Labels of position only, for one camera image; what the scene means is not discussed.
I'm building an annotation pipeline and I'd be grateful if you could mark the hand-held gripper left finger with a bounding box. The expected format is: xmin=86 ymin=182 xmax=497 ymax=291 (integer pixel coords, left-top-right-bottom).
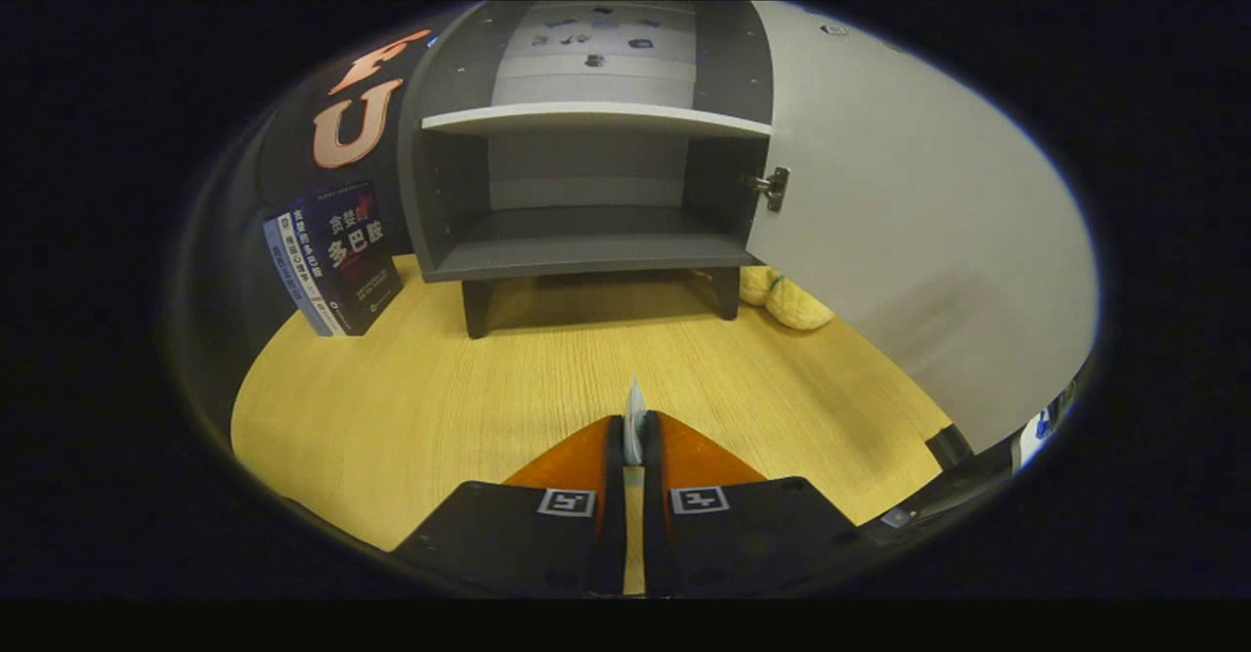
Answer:
xmin=391 ymin=414 xmax=626 ymax=596

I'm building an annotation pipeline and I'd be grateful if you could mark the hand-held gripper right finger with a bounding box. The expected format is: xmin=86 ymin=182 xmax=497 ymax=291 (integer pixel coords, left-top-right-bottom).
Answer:
xmin=640 ymin=411 xmax=866 ymax=596

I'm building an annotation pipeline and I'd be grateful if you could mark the small clear blue cup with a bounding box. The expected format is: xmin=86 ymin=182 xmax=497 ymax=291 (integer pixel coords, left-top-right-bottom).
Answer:
xmin=624 ymin=378 xmax=648 ymax=467

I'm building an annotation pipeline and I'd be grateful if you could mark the white cabinet door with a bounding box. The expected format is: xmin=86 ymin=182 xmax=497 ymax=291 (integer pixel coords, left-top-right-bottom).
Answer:
xmin=743 ymin=0 xmax=1100 ymax=455

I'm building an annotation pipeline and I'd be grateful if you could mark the yellow plush toy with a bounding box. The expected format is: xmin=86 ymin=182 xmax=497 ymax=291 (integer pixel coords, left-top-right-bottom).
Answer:
xmin=738 ymin=264 xmax=837 ymax=331

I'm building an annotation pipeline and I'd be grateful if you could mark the dark grey cabinet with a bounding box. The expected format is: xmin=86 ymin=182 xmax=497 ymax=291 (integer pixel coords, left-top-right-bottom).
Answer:
xmin=396 ymin=0 xmax=775 ymax=340

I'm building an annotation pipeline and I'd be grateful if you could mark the metal door hinge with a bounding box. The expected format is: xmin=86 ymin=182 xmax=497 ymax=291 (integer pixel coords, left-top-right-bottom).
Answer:
xmin=748 ymin=166 xmax=791 ymax=213

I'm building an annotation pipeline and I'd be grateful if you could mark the dark blue book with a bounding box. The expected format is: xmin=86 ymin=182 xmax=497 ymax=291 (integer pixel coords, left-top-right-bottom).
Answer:
xmin=293 ymin=181 xmax=404 ymax=336

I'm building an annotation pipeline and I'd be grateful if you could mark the white cabinet shelf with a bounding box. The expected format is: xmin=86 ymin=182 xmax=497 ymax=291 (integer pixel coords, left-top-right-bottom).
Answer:
xmin=420 ymin=102 xmax=773 ymax=140

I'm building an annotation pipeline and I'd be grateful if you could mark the white spine book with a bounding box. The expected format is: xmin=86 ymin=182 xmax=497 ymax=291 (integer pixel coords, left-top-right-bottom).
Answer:
xmin=277 ymin=210 xmax=340 ymax=336

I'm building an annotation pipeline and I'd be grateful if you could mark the light blue spine book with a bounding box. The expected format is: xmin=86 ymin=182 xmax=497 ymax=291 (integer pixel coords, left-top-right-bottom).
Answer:
xmin=262 ymin=217 xmax=319 ymax=335

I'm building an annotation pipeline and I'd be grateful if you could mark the black backdrop cloth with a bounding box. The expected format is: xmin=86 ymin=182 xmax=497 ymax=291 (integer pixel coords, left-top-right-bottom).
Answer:
xmin=181 ymin=5 xmax=470 ymax=379

